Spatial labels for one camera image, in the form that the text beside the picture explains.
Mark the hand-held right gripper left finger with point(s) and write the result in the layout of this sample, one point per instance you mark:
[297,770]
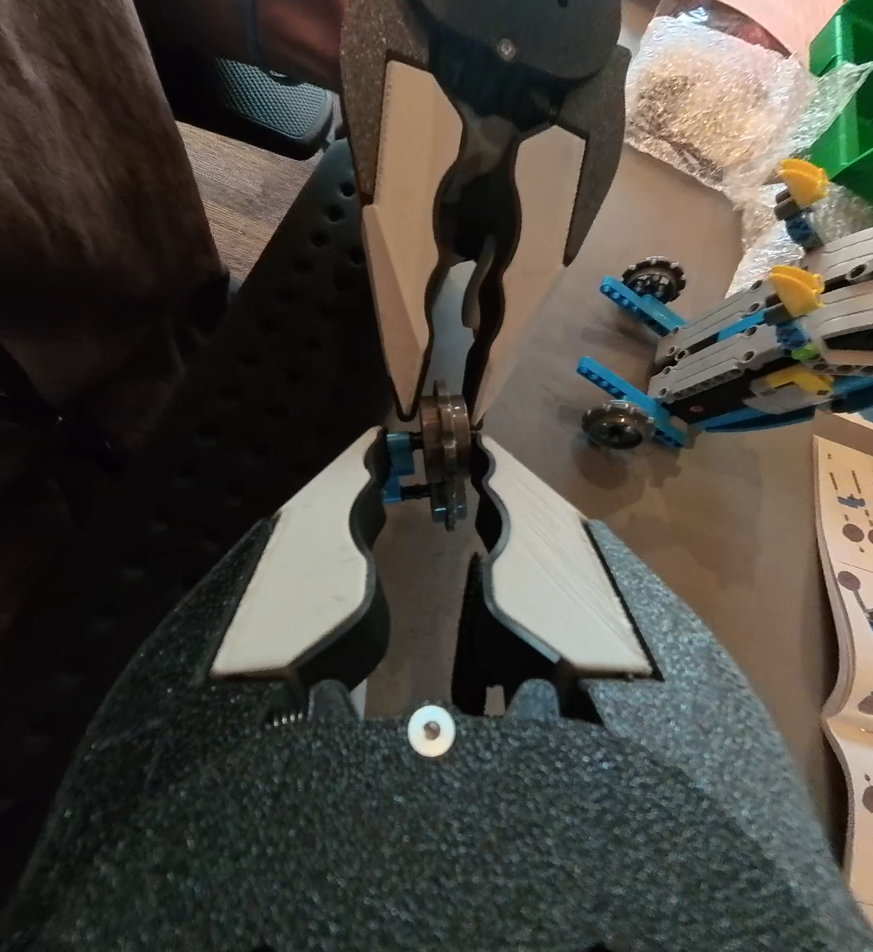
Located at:
[295,587]

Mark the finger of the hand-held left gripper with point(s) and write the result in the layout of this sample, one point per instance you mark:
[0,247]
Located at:
[541,223]
[403,223]

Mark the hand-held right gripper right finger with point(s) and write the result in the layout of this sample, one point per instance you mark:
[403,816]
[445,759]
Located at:
[563,587]

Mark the small black toy wheel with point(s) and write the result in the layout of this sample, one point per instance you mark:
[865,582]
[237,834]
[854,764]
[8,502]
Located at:
[451,509]

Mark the large black toy wheel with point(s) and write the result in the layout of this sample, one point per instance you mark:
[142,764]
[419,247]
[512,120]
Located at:
[444,431]

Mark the black perforated chair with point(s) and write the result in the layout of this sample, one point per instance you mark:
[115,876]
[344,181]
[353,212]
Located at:
[295,335]

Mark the bubble wrap bag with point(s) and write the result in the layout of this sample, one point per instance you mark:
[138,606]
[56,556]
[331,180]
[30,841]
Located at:
[704,111]

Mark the blue grey toy robot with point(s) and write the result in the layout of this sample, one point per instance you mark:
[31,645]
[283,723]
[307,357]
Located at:
[764,349]

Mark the instruction booklet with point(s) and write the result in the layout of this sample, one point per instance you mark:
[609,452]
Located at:
[868,669]

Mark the person's brown shirt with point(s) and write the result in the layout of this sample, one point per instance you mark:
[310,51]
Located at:
[72,186]

